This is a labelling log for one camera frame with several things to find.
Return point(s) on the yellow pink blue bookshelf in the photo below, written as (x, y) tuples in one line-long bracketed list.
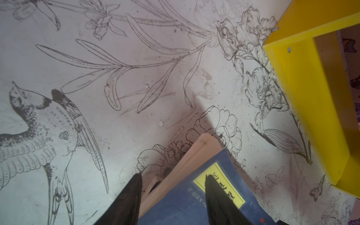
[(306, 54)]

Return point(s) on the navy book underneath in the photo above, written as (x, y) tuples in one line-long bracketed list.
[(181, 198)]

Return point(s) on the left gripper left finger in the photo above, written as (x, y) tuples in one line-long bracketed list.
[(125, 208)]

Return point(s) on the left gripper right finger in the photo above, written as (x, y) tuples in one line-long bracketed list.
[(220, 208)]

